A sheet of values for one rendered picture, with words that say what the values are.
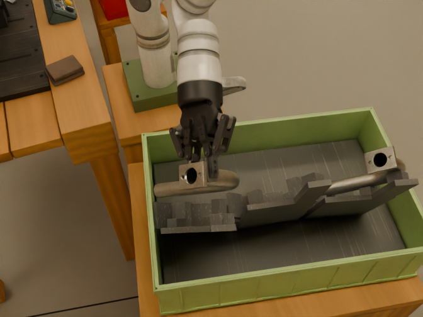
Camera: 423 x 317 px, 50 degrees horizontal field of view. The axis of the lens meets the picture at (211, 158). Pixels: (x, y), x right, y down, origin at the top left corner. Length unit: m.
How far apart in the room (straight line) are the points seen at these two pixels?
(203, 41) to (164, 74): 0.58
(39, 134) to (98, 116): 0.17
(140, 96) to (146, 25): 0.22
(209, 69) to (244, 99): 1.83
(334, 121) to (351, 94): 1.45
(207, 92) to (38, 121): 0.74
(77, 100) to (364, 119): 0.81
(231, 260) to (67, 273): 1.12
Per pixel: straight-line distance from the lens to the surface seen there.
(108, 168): 1.45
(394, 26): 3.27
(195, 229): 0.92
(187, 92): 0.72
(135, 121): 1.33
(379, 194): 0.96
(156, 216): 1.02
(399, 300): 1.20
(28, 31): 1.65
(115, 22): 1.78
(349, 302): 1.16
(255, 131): 1.20
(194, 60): 0.73
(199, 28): 0.75
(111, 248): 2.08
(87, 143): 1.33
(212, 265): 1.08
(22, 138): 1.34
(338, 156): 1.29
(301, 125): 1.22
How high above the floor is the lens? 1.84
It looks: 54 degrees down
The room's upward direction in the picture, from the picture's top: straight up
